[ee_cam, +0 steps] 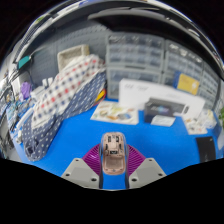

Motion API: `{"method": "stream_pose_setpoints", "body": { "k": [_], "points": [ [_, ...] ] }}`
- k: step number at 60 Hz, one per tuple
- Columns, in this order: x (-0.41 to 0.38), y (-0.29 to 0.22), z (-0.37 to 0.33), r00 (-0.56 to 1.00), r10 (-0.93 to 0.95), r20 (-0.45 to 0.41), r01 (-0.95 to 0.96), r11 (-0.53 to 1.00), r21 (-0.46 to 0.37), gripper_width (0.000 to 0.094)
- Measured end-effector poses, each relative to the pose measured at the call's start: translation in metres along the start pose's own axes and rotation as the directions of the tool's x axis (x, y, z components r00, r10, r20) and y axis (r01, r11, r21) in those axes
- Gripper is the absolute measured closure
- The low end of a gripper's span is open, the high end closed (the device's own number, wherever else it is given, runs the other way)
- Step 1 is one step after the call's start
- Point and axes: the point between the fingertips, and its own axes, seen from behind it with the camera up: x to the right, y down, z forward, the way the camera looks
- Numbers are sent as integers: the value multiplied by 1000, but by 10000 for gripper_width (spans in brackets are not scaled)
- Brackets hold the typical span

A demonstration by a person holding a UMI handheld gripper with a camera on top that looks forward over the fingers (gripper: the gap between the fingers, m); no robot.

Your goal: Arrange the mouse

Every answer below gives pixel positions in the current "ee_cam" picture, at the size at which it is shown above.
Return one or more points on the white wicker basket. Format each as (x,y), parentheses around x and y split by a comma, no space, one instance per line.
(70,55)

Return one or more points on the yellow and blue box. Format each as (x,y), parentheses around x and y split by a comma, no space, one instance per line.
(188,84)

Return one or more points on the purple crumpled bag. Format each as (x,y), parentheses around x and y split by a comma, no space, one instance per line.
(25,90)

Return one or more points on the white keyboard packaging box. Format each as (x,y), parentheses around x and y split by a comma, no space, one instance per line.
(140,91)

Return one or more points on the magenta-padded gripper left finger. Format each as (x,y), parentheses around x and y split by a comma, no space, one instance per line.
(78,171)

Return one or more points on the small black box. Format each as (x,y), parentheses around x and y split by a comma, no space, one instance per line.
(158,111)

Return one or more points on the grey pegboard panel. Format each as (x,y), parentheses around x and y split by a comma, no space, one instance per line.
(46,60)

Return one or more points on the navy polka dot cloth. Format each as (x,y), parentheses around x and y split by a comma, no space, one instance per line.
(43,140)

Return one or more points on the red blue checkered cloth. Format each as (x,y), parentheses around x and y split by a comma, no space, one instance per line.
(66,86)

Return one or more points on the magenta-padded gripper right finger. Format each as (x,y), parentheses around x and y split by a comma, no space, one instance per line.
(148,171)

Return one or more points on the teal plastic holder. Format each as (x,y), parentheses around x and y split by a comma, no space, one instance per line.
(24,61)

